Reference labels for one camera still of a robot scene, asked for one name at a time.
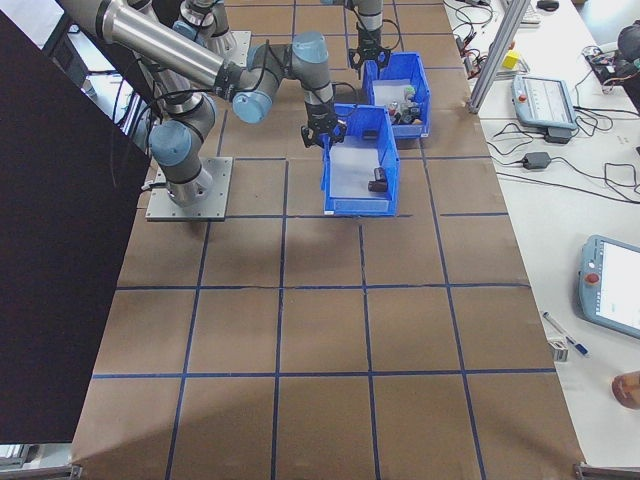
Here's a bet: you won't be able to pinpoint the person in dark clothing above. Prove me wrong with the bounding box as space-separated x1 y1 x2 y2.
617 22 640 96

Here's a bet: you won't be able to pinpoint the black part in left bin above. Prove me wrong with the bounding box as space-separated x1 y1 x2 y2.
327 142 391 201

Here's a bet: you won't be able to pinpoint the blue white pen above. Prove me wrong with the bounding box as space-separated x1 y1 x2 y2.
542 310 590 358

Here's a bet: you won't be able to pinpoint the black frame cover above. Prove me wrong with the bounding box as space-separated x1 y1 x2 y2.
0 9 154 446

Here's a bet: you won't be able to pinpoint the electronics circuit board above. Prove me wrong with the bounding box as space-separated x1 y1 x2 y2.
582 43 626 96

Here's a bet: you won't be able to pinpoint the aluminium extrusion post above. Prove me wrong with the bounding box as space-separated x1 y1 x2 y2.
467 0 531 115

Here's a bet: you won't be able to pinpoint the aluminium corner bar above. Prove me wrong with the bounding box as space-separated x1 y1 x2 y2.
0 463 84 480
572 462 640 480

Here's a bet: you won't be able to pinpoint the brown wooden object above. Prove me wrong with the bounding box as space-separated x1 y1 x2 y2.
611 370 640 410

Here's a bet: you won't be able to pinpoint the long black block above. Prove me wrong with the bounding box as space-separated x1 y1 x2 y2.
367 167 390 194

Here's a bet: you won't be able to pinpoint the assorted parts in bin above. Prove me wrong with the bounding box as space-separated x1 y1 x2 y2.
372 79 416 119

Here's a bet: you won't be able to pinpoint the blue bin holding buttons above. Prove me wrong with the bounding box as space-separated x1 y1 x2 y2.
361 51 431 141

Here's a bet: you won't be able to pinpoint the blue bin holding black parts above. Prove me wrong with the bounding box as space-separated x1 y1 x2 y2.
319 102 401 219

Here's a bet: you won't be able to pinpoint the gray blue teach pendant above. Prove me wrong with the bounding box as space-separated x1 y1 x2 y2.
509 73 580 132
577 234 640 341

